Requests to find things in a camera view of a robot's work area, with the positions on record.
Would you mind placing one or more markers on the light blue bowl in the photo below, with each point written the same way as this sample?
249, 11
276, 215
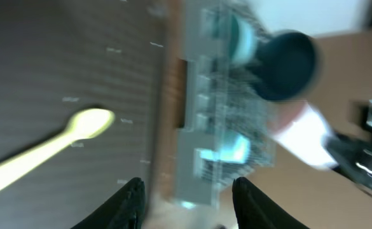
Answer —
243, 41

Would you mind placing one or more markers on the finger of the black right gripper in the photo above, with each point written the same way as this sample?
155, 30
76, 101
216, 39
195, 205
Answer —
354, 158

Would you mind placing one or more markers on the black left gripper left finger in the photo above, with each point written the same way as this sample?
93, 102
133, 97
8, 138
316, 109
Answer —
124, 210

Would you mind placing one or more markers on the dark brown serving tray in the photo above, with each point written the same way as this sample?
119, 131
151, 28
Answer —
57, 58

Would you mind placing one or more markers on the yellow plastic spoon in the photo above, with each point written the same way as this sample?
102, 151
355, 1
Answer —
86, 124

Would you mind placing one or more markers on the blue cup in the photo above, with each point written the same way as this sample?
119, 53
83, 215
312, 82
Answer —
235, 148

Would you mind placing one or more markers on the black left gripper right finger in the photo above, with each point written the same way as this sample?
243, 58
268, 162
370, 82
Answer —
255, 210

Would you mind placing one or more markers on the pink cup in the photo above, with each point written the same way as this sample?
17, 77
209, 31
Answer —
301, 129

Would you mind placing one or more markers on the grey dishwasher rack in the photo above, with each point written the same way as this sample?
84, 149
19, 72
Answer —
218, 98

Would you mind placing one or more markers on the dark blue plate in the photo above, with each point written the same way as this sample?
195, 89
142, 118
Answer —
289, 64

